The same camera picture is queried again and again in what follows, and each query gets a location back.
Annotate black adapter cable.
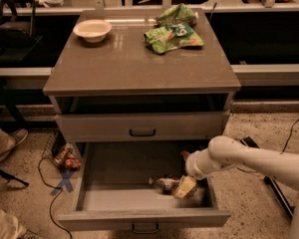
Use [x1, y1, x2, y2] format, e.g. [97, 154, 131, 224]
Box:
[280, 107, 299, 154]

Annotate closed upper grey drawer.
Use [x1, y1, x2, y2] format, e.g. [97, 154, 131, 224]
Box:
[56, 112, 229, 142]

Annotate open lower grey drawer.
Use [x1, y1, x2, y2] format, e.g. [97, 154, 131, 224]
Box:
[57, 140, 230, 233]

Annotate person's knee lower left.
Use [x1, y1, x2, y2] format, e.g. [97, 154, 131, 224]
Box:
[0, 209, 27, 239]

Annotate grey drawer cabinet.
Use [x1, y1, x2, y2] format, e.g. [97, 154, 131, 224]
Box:
[43, 7, 242, 154]

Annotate green chip bag front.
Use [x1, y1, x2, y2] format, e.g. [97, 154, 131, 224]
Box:
[144, 23, 204, 55]

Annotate black power adapter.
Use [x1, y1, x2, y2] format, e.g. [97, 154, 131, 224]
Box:
[240, 136, 258, 148]

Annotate green chip bag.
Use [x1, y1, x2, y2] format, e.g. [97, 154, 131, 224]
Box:
[155, 3, 197, 27]
[144, 23, 204, 55]

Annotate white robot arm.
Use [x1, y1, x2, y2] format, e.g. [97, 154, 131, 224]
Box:
[174, 135, 299, 239]

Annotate black chair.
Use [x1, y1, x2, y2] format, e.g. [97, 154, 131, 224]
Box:
[0, 0, 40, 63]

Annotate wire basket with snacks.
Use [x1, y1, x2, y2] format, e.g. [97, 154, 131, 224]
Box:
[42, 130, 82, 170]

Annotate green chip bag rear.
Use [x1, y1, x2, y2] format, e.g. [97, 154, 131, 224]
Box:
[155, 3, 197, 27]

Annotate clear plastic water bottle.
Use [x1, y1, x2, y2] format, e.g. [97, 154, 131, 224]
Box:
[149, 176, 181, 195]

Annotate person's shoe and leg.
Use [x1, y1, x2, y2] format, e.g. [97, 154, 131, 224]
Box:
[0, 127, 28, 162]

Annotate blue tape cross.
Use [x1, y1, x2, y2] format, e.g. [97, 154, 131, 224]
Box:
[51, 170, 74, 196]

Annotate black metal stand leg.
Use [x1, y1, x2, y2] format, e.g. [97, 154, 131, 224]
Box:
[264, 176, 294, 219]

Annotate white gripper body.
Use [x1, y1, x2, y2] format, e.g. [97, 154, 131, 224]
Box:
[185, 148, 219, 180]

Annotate white paper bowl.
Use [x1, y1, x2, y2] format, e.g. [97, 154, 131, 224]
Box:
[73, 19, 112, 43]

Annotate black floor cable left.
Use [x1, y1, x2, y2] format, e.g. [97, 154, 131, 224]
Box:
[37, 156, 74, 239]

